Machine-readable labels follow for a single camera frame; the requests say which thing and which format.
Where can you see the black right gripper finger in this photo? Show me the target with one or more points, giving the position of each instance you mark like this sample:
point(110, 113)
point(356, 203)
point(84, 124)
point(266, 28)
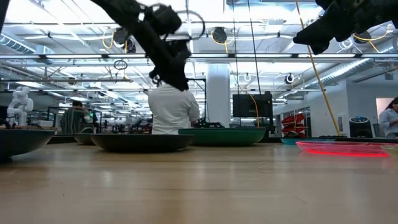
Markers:
point(323, 45)
point(314, 34)

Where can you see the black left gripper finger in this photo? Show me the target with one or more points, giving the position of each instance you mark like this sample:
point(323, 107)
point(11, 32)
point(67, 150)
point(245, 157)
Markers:
point(182, 74)
point(164, 73)

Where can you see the dark blue-grey plastic plate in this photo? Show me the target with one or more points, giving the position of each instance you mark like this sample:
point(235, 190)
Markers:
point(140, 143)
point(21, 143)

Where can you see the small translucent blue plate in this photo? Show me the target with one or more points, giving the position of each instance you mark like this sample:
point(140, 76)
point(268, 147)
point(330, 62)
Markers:
point(292, 141)

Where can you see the small black plastic plate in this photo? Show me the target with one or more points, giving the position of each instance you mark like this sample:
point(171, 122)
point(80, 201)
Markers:
point(84, 138)

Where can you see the small translucent pink plate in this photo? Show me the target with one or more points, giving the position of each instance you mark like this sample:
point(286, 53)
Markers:
point(342, 148)

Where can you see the small translucent green plate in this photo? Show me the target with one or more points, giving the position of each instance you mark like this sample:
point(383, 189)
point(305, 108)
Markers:
point(391, 151)

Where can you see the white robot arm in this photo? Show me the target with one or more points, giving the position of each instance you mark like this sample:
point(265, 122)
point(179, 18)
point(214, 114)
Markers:
point(20, 105)

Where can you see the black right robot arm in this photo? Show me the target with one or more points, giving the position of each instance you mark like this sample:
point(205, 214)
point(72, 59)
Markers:
point(382, 12)

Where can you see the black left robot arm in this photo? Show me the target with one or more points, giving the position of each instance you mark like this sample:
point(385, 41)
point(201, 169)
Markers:
point(115, 9)

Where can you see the person in white top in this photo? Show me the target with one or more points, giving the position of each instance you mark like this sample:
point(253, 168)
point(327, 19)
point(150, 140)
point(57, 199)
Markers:
point(172, 109)

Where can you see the white round column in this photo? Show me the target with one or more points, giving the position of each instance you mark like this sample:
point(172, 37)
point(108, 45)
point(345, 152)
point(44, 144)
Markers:
point(218, 93)

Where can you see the black monitor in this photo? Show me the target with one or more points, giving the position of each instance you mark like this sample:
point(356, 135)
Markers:
point(252, 105)

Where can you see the large green plastic plate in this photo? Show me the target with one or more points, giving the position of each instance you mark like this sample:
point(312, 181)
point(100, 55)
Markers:
point(230, 137)

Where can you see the red shelf rack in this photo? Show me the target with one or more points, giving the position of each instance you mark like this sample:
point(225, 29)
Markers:
point(293, 124)

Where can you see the black round bin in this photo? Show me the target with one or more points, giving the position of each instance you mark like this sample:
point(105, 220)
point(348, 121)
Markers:
point(360, 127)

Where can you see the person in light blue top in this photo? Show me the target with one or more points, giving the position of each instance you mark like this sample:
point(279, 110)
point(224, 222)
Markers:
point(390, 119)

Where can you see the seated person in striped top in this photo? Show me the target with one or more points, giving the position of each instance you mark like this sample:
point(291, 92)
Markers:
point(73, 119)

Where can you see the wooden workbench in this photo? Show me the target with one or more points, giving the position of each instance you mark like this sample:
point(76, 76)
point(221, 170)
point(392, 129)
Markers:
point(37, 127)

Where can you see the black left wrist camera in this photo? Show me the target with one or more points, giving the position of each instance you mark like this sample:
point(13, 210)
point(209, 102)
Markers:
point(166, 18)

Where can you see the black station frame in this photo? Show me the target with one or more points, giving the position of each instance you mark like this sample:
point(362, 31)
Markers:
point(204, 99)

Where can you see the black aluminium table frame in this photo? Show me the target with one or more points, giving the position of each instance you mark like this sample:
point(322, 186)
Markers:
point(357, 139)

